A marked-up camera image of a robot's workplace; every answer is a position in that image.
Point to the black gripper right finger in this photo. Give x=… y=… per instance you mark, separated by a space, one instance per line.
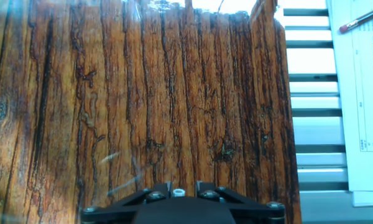
x=258 y=215

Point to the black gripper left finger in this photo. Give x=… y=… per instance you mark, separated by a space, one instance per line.
x=112 y=215

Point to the dark red pencil with eraser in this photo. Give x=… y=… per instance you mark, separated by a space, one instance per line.
x=360 y=20

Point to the plain white paper sheet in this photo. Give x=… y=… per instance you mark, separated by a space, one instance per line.
x=370 y=199

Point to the brown wooden board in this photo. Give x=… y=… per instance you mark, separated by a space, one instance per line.
x=143 y=93

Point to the printed white paper sheet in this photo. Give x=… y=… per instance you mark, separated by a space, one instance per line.
x=366 y=109

